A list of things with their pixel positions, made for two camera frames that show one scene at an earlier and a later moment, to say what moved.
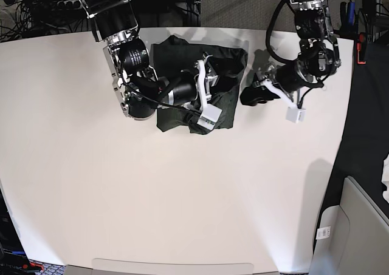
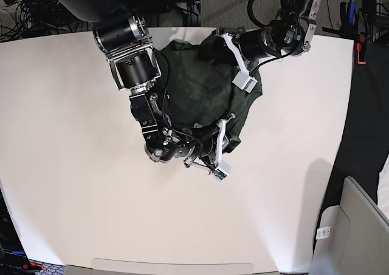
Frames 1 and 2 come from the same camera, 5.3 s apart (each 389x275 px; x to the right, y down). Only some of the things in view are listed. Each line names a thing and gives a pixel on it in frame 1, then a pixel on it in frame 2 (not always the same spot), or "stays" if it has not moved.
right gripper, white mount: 264,90 to 248,45
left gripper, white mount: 207,78 to 222,169
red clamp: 361,49 stays
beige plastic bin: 351,238 stays
